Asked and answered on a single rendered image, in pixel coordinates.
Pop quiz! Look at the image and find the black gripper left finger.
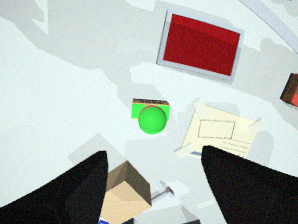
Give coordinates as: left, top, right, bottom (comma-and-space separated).
0, 151, 108, 224

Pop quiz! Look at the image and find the cream paper card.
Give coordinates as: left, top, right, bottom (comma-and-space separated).
176, 99, 265, 159

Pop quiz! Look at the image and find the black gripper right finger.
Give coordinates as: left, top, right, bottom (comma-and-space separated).
201, 145, 298, 224

